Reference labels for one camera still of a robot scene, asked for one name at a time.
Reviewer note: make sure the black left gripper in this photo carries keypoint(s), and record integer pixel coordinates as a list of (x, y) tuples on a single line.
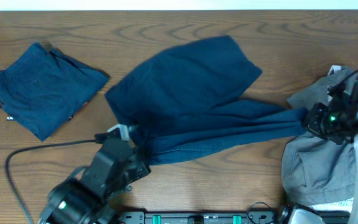
[(142, 169)]

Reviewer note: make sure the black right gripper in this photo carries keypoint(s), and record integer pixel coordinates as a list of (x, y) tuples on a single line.
[(314, 123)]

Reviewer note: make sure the dark navy shorts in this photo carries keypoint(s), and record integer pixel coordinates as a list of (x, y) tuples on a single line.
[(186, 103)]

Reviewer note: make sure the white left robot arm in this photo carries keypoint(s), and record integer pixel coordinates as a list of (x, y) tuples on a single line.
[(83, 198)]

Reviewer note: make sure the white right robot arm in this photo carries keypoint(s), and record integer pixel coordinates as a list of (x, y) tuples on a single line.
[(346, 210)]

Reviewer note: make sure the grey garment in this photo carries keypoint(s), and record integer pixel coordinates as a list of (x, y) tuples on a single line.
[(317, 171)]

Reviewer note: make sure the folded navy shorts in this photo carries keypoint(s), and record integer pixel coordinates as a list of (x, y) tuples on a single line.
[(44, 88)]

